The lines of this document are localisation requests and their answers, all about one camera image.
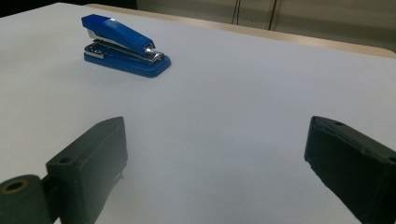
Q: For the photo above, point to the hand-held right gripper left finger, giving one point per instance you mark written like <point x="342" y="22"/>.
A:
<point x="90" y="168"/>

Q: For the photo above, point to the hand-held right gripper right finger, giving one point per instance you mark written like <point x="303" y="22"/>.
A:
<point x="351" y="168"/>

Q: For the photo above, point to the blue stapler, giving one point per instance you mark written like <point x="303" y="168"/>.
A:
<point x="124" y="46"/>

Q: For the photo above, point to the white table cover sheet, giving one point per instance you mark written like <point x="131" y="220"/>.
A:
<point x="218" y="109"/>

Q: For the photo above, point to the beige cabinet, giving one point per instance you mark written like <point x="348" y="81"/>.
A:
<point x="327" y="18"/>

